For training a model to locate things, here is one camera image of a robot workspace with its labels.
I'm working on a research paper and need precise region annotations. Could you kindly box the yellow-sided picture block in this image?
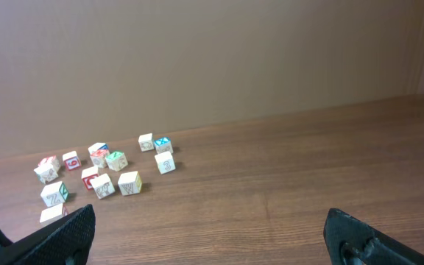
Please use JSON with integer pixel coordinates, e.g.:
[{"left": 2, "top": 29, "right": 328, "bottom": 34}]
[{"left": 155, "top": 151, "right": 176, "bottom": 174}]

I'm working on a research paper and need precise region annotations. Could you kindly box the green J letter block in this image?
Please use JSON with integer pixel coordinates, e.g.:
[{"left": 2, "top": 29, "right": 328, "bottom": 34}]
[{"left": 34, "top": 163, "right": 58, "bottom": 184}]

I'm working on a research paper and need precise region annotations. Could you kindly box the red Q picture block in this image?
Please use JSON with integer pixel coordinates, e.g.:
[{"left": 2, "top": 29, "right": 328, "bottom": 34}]
[{"left": 81, "top": 166, "right": 99, "bottom": 190}]

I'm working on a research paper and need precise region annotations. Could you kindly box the green E W block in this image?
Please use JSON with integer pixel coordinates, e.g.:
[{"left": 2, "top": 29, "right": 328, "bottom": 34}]
[{"left": 118, "top": 171, "right": 143, "bottom": 196}]

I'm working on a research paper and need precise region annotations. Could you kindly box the red A letter block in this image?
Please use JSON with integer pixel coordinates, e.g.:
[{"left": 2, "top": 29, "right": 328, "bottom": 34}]
[{"left": 39, "top": 203, "right": 68, "bottom": 226}]

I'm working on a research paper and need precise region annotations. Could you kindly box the red-sided Z block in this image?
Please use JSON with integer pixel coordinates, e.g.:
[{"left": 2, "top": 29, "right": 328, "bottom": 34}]
[{"left": 40, "top": 181, "right": 69, "bottom": 208}]

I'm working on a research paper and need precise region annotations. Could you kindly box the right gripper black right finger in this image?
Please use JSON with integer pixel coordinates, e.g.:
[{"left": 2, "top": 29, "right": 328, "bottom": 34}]
[{"left": 323, "top": 208, "right": 424, "bottom": 265}]

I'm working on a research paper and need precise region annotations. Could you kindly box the red I letter block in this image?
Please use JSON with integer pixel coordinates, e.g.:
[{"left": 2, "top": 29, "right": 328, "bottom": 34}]
[{"left": 38, "top": 155, "right": 61, "bottom": 172}]

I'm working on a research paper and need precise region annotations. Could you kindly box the red-sided plain top block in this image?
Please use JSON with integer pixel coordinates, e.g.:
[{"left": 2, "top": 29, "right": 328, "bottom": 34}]
[{"left": 138, "top": 133, "right": 155, "bottom": 152}]

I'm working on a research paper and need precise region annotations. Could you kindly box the blue X letter block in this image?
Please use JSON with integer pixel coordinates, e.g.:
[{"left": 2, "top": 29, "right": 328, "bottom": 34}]
[{"left": 154, "top": 137, "right": 174, "bottom": 154}]

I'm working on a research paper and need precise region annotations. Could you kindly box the green B letter block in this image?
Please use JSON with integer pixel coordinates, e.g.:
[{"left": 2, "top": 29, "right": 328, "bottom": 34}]
[{"left": 91, "top": 174, "right": 116, "bottom": 199}]

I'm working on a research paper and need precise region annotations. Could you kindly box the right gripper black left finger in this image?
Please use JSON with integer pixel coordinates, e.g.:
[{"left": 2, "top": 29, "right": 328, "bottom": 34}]
[{"left": 0, "top": 204, "right": 96, "bottom": 265}]

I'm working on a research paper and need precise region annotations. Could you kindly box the green N letter block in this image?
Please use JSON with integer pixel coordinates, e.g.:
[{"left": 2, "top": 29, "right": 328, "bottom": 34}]
[{"left": 106, "top": 151, "right": 128, "bottom": 172}]

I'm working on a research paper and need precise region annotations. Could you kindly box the plain blue-sided block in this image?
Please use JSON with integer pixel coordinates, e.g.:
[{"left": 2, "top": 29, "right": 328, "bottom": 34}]
[{"left": 88, "top": 142, "right": 108, "bottom": 155}]

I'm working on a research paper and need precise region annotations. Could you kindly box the red M letter block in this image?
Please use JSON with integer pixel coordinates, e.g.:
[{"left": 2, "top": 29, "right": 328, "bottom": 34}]
[{"left": 90, "top": 149, "right": 110, "bottom": 168}]

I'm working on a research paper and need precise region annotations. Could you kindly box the red 6 number block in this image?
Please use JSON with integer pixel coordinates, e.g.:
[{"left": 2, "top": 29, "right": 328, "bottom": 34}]
[{"left": 62, "top": 151, "right": 81, "bottom": 171}]

